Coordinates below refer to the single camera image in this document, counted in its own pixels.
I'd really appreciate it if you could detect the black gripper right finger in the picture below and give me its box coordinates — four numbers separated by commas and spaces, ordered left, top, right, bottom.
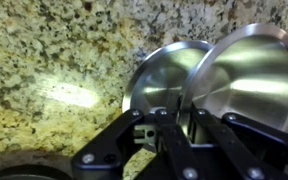
189, 108, 288, 180

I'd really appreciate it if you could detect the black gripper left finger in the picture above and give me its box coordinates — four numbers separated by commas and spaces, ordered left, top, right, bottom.
71, 109, 154, 180

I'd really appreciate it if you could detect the silver bowl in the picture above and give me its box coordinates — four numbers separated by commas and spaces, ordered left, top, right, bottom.
178, 23, 288, 133
122, 40, 213, 114

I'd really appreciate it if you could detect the black cast iron skillet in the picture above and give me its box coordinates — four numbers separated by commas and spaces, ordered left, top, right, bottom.
0, 165, 73, 180

